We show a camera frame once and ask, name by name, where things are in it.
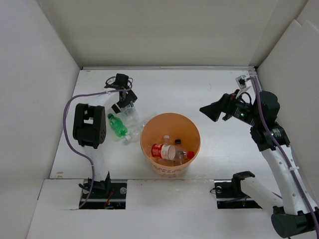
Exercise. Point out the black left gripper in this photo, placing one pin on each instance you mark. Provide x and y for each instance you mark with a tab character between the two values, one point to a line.
130	97

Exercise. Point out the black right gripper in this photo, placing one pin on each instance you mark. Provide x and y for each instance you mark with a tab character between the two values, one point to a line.
226	104

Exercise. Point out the clear bottle blue yellow label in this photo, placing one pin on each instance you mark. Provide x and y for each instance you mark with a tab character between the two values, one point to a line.
130	115

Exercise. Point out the green plastic soda bottle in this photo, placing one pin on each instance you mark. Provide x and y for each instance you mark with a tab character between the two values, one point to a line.
117	125

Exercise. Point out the clear bottle blue orange label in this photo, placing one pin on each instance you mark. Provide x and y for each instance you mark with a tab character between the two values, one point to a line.
166	140

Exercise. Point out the clear bottle black cap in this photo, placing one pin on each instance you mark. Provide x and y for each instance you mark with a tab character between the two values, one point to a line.
177	142

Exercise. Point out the clear bottle red label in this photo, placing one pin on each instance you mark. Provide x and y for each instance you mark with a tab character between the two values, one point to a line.
170	152

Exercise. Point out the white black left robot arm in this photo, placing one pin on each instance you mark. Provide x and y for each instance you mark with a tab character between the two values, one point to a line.
114	105

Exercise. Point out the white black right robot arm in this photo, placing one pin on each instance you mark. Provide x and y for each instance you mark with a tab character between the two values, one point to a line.
293	212

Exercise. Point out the orange plastic bin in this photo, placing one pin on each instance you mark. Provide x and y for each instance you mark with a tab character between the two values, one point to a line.
176	131

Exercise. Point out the clear crushed unlabelled bottle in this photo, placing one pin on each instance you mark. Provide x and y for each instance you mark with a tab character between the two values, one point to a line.
134	133

